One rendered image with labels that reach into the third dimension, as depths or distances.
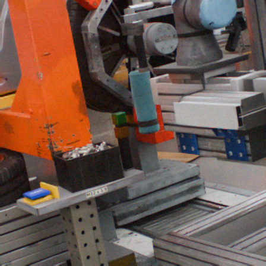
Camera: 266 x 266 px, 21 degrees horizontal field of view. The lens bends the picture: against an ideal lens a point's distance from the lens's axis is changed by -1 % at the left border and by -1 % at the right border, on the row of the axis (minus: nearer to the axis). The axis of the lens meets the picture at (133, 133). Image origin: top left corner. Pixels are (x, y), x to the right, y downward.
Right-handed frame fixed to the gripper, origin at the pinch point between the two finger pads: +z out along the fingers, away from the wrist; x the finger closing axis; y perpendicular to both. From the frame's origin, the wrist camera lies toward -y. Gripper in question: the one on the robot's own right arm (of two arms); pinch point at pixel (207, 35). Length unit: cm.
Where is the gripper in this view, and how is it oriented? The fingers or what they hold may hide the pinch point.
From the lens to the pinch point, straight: 305.5
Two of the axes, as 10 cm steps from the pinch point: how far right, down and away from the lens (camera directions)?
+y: -1.8, -9.6, -1.9
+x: 5.4, 0.6, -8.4
